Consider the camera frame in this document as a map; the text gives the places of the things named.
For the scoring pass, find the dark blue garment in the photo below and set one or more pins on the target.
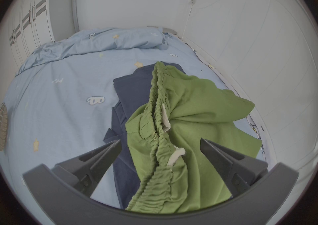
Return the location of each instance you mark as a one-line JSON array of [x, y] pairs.
[[131, 90]]

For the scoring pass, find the bed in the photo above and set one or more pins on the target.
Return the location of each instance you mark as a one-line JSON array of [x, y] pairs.
[[62, 95]]

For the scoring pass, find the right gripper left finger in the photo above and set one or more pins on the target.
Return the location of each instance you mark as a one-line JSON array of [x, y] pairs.
[[99, 162]]

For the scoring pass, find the pale blue quilt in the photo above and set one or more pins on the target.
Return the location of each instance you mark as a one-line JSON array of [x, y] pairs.
[[87, 42]]

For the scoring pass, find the green shorts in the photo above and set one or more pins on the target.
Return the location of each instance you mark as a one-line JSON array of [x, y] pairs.
[[198, 109]]

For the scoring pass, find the white wardrobe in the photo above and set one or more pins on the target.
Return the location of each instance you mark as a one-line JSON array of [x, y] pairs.
[[37, 8]]

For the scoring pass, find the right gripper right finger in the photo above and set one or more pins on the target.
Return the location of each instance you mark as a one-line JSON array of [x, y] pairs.
[[223, 162]]

